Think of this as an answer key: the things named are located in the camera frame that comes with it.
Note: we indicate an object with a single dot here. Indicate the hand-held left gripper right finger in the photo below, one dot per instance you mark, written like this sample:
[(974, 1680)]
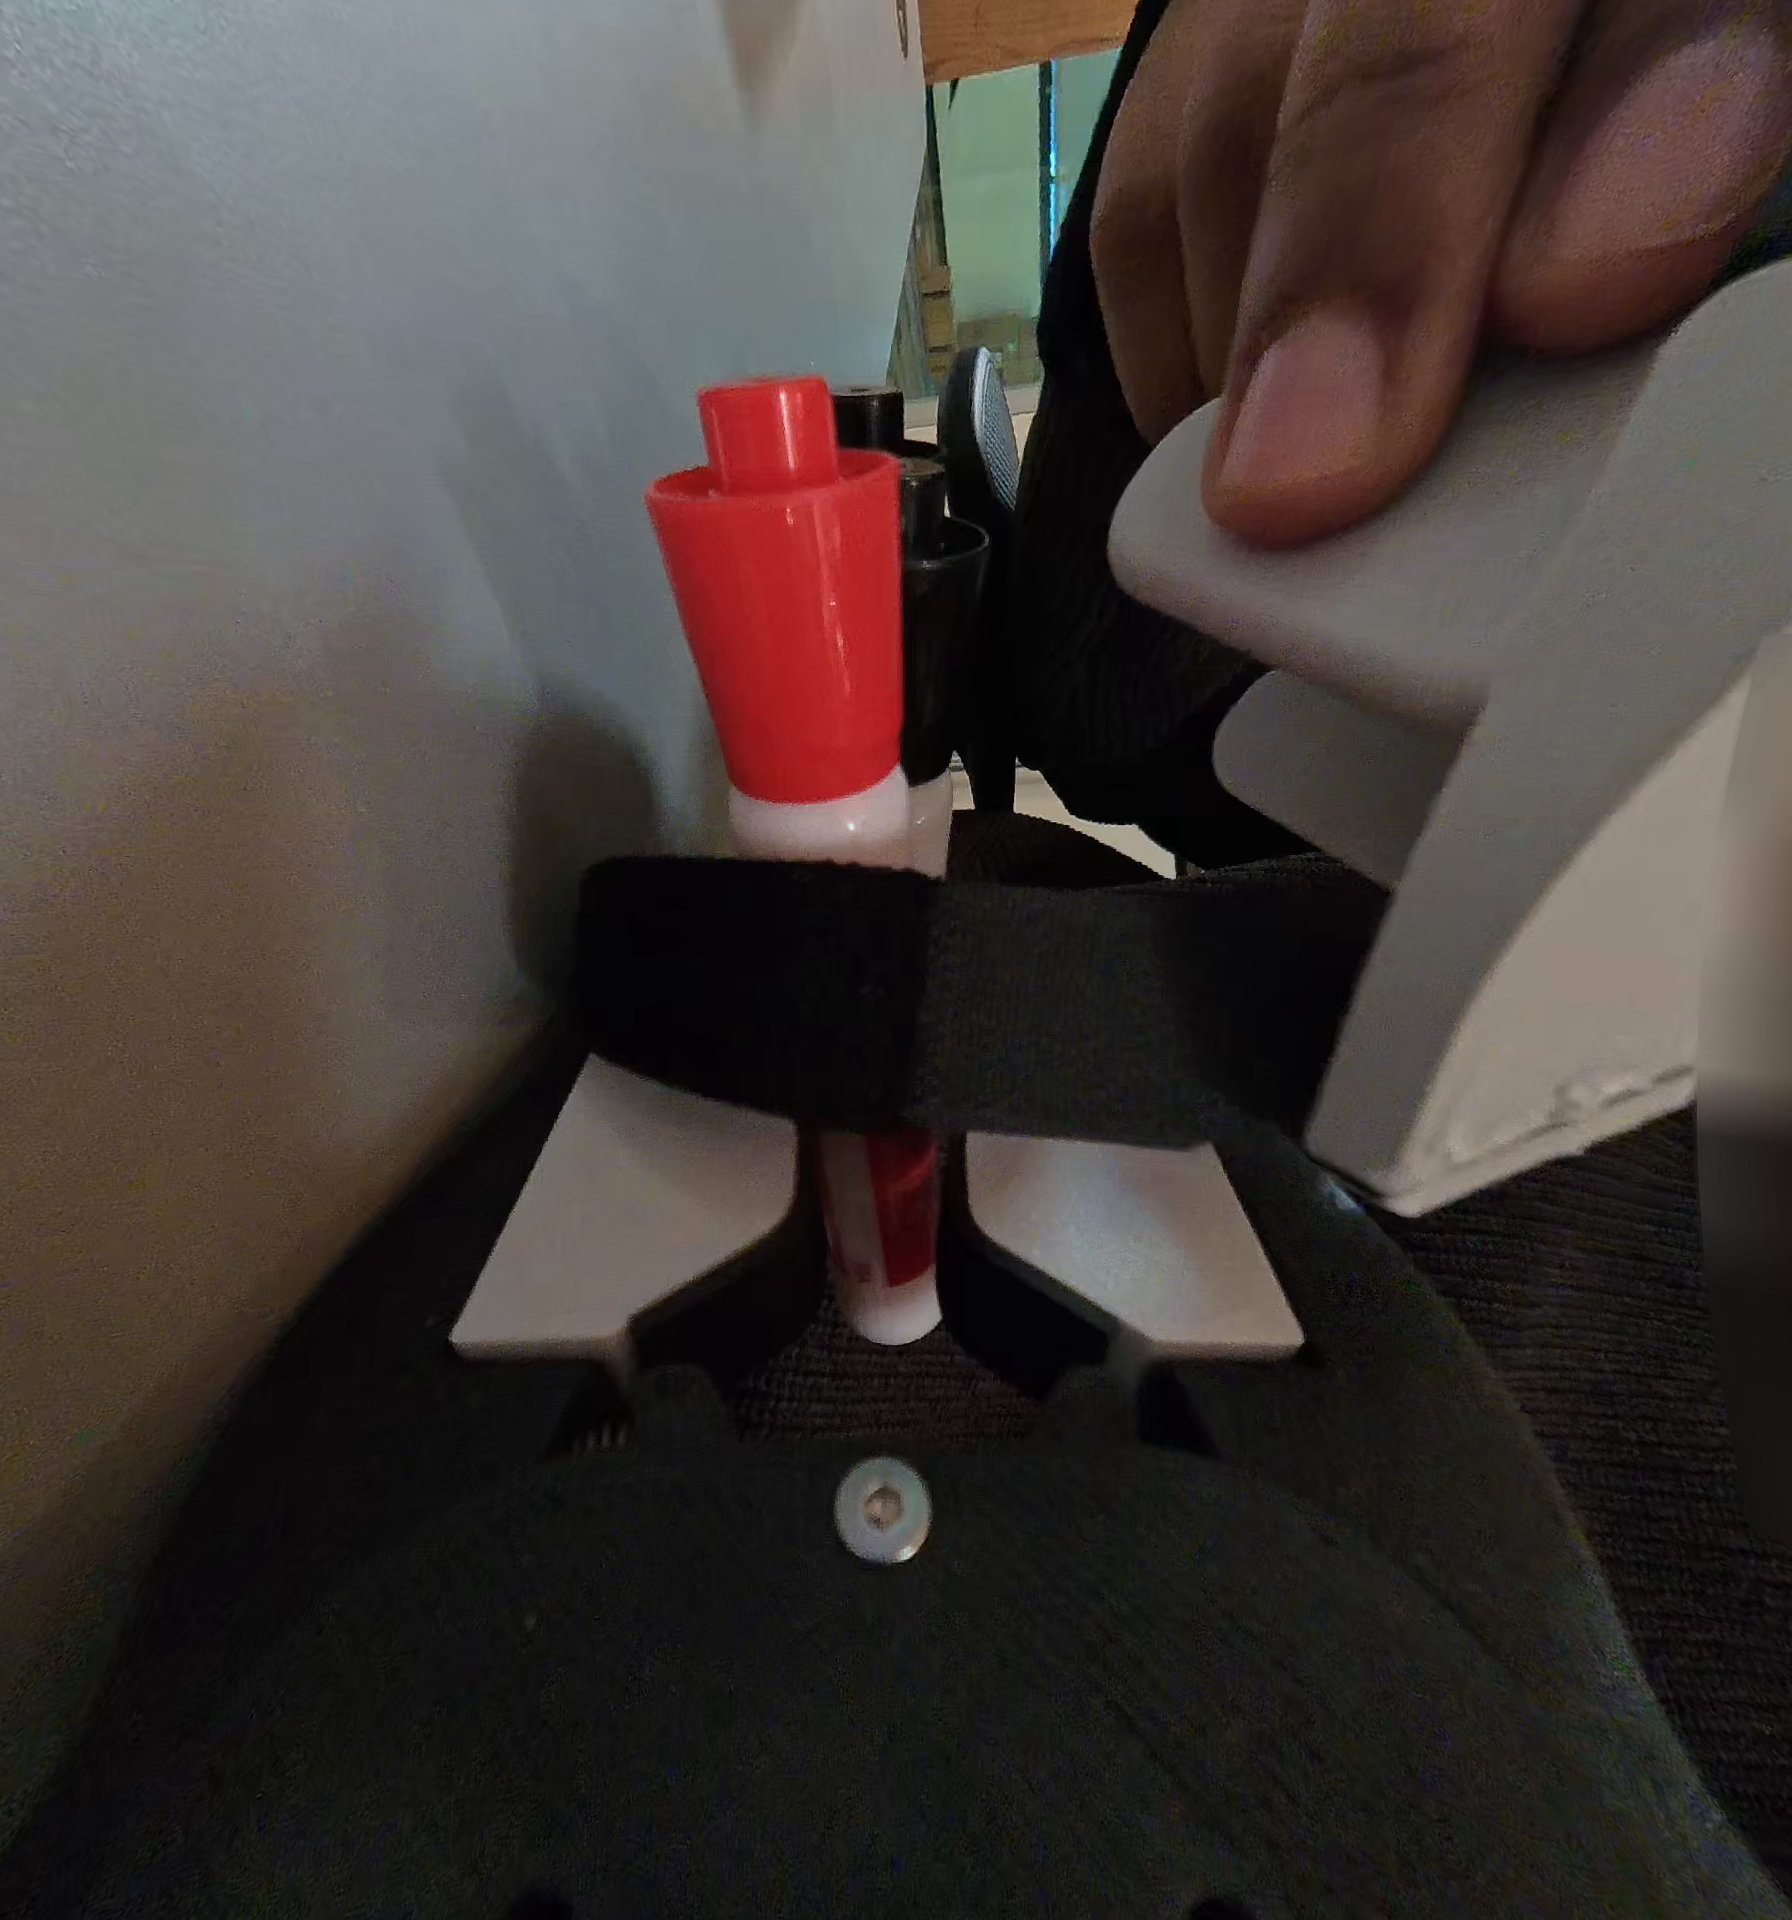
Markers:
[(1137, 1232)]

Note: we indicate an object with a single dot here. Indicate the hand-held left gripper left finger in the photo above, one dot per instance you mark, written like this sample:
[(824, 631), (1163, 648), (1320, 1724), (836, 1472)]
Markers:
[(640, 1201)]

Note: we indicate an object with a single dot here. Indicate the red dry-erase marker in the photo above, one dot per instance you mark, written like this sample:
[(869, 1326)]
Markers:
[(792, 631)]

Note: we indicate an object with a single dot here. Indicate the wooden handrail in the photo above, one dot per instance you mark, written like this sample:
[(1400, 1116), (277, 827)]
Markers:
[(1017, 29)]

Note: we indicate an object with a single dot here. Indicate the black dry-erase marker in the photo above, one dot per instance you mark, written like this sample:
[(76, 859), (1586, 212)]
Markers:
[(939, 646), (866, 414)]

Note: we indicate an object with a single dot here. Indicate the person's black sweater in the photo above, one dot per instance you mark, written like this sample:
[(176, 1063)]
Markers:
[(1586, 1351)]

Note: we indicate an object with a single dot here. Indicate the person's right forearm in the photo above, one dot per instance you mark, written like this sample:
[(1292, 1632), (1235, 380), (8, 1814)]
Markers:
[(1091, 631)]

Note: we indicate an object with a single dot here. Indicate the person's right hand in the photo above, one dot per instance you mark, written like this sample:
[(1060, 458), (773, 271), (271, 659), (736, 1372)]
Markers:
[(1361, 195)]

